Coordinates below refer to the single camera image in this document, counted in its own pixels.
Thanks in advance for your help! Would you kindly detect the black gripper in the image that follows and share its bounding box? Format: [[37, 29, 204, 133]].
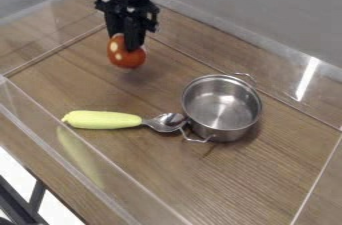
[[95, 0, 160, 52]]

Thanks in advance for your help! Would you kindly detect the red toy mushroom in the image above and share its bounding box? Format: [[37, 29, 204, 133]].
[[107, 33, 147, 69]]

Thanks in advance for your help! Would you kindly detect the small steel pot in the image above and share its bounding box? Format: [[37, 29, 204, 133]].
[[180, 73, 262, 143]]

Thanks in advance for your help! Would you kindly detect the black metal table leg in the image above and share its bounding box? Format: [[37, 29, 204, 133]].
[[0, 176, 49, 225]]

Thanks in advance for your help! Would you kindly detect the spoon with yellow handle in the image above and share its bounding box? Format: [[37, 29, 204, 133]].
[[61, 110, 185, 132]]

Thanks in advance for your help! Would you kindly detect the clear acrylic enclosure wall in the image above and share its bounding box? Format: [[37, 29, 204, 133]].
[[0, 0, 342, 225]]

